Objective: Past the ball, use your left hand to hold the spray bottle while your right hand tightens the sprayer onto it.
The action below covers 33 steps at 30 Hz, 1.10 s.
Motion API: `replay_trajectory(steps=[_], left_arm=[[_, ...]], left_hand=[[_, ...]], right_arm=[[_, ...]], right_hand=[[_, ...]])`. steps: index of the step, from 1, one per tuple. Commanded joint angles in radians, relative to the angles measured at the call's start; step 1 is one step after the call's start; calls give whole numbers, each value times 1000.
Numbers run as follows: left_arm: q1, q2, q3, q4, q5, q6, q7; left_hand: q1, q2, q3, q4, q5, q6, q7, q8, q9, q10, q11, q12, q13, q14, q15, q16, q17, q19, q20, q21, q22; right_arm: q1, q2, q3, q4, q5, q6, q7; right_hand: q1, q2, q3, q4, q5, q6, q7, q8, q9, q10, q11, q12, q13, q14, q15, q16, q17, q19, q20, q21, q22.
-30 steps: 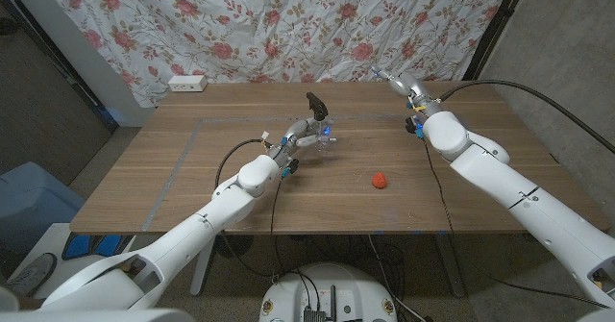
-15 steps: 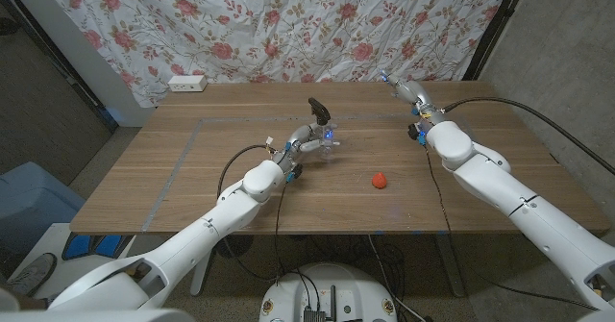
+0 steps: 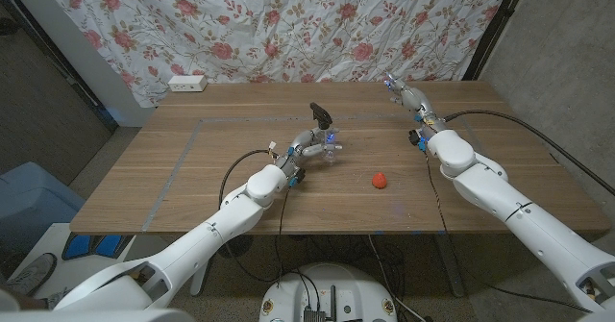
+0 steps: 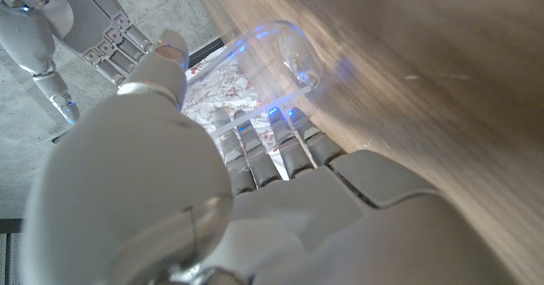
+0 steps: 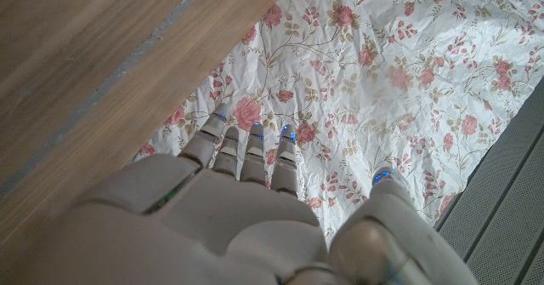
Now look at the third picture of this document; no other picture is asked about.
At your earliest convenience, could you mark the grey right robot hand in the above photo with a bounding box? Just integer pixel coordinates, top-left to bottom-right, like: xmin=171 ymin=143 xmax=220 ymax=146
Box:
xmin=383 ymin=74 xmax=449 ymax=153

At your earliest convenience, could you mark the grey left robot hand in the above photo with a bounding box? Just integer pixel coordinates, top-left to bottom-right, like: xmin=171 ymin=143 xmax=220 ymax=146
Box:
xmin=273 ymin=127 xmax=344 ymax=188

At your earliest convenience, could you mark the clear plastic spray bottle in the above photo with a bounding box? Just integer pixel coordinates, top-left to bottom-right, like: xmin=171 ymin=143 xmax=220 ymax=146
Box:
xmin=317 ymin=127 xmax=343 ymax=164

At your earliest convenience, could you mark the black round disc under table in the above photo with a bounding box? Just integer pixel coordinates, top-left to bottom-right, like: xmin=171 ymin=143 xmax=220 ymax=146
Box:
xmin=218 ymin=235 xmax=255 ymax=259

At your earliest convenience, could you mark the white power strip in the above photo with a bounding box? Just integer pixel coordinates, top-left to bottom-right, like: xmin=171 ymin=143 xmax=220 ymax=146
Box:
xmin=167 ymin=74 xmax=209 ymax=93

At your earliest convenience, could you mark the floral print backdrop cloth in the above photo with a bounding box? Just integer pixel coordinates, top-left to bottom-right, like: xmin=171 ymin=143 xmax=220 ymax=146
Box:
xmin=36 ymin=0 xmax=515 ymax=110

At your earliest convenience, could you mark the white robot torso base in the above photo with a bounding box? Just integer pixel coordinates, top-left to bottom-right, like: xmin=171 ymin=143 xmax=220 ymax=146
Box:
xmin=258 ymin=262 xmax=399 ymax=322

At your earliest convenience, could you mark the grey table leg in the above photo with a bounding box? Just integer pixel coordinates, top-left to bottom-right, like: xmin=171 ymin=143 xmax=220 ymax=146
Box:
xmin=433 ymin=233 xmax=468 ymax=298

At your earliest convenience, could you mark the white table leg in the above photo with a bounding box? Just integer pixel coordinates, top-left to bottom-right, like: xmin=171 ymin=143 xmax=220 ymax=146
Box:
xmin=189 ymin=259 xmax=212 ymax=298

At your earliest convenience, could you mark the blue and black foot pedal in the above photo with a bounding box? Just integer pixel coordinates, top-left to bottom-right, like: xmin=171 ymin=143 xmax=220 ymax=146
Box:
xmin=61 ymin=234 xmax=136 ymax=261

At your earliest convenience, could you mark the white robot chest cover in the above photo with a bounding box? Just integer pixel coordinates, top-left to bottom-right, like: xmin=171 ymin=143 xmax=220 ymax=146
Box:
xmin=0 ymin=308 xmax=196 ymax=322

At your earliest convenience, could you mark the white floor board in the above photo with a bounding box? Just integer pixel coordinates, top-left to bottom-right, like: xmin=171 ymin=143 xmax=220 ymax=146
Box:
xmin=9 ymin=222 xmax=169 ymax=299

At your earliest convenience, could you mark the blue plastic bin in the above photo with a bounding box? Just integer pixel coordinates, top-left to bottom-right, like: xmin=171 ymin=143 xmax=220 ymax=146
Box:
xmin=0 ymin=161 xmax=86 ymax=260

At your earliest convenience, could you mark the grey sneaker shoe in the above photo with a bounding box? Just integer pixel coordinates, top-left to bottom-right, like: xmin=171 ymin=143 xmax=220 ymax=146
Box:
xmin=7 ymin=252 xmax=58 ymax=297

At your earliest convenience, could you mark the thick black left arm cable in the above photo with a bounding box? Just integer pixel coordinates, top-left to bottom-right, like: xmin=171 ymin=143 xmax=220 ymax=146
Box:
xmin=218 ymin=148 xmax=280 ymax=285

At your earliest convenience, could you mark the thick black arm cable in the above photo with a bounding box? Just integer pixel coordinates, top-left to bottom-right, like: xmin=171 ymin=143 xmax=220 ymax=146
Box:
xmin=218 ymin=148 xmax=280 ymax=285
xmin=444 ymin=110 xmax=615 ymax=197

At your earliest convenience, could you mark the thin black left wrist cable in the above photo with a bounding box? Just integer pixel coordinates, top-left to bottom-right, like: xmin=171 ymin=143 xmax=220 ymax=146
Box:
xmin=274 ymin=185 xmax=308 ymax=285

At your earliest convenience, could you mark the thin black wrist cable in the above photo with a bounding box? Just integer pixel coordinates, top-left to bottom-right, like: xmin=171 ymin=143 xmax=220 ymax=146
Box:
xmin=423 ymin=151 xmax=595 ymax=313
xmin=274 ymin=185 xmax=308 ymax=285

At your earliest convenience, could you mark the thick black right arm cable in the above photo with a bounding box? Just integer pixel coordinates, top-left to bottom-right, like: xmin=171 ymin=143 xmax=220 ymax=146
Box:
xmin=444 ymin=110 xmax=615 ymax=197

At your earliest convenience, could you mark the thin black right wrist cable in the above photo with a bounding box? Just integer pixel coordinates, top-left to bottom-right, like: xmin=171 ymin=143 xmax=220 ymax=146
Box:
xmin=423 ymin=151 xmax=595 ymax=313

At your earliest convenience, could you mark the white floor cable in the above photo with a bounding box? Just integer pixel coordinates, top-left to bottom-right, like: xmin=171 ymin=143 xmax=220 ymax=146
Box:
xmin=367 ymin=235 xmax=427 ymax=322

